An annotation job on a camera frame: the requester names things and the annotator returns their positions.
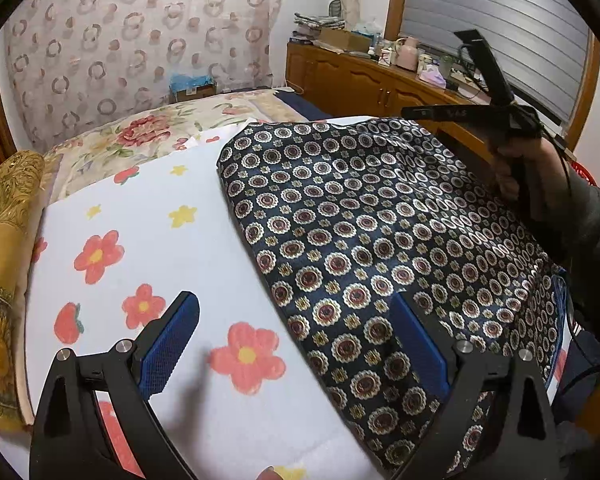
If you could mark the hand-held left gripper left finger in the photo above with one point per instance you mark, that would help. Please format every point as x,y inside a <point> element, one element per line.
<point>172,342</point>

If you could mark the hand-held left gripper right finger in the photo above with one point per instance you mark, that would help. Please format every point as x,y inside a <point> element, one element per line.
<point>420,350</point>

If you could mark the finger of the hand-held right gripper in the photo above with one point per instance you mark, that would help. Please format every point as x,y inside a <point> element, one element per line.
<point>492,70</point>
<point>445,112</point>

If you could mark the dark blue patterned satin shirt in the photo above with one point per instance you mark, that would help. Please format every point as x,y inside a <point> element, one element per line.
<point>380,220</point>

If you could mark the person's right forearm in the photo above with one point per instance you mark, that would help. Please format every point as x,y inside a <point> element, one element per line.
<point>590,220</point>

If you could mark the person's right hand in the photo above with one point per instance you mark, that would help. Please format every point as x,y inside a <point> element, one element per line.
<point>550,165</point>

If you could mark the purple tissue pack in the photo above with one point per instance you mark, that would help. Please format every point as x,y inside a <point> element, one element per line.
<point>432,76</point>

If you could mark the grey window blind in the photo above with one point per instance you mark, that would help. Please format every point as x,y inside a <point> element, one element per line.
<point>505,5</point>

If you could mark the pink kettle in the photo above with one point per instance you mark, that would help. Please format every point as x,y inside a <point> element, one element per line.
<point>407,55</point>

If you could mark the red plastic basket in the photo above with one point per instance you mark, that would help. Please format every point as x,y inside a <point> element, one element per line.
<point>582,170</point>

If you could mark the white flower print bed sheet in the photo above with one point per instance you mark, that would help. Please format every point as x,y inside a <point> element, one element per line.
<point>145,240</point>

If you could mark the wooden sideboard cabinet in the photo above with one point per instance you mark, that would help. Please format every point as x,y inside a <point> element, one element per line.
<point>340,72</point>

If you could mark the open cardboard box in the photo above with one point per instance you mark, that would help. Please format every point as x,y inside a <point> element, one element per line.
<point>340,39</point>

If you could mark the dark blue blanket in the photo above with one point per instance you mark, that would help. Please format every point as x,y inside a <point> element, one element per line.
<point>305,107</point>

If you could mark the stack of newspapers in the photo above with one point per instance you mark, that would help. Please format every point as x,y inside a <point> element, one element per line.
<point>315,22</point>

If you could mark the golden yellow pillow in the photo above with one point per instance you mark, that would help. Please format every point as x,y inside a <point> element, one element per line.
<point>5,240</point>

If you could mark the cream floral quilt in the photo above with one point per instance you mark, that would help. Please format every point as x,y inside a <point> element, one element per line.
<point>145,130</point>

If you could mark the cardboard box with blue cloth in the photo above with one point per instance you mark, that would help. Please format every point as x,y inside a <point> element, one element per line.
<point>192,91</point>

